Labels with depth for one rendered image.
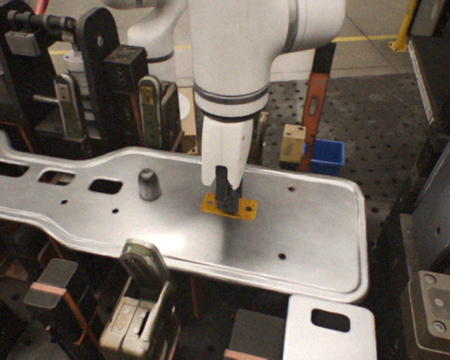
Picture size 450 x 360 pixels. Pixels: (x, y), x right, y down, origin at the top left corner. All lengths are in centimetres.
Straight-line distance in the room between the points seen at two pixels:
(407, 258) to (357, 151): 68
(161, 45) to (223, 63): 64
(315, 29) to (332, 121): 92
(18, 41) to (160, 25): 37
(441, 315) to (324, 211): 21
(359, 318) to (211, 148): 26
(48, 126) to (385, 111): 106
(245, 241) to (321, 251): 10
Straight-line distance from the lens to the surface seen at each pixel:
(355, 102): 142
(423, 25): 346
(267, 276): 49
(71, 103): 72
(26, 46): 75
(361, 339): 47
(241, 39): 36
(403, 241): 57
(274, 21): 37
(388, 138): 128
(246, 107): 39
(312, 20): 39
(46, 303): 52
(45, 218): 60
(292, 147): 59
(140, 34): 100
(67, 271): 54
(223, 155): 42
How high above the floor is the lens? 141
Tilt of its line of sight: 45 degrees down
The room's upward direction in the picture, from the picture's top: straight up
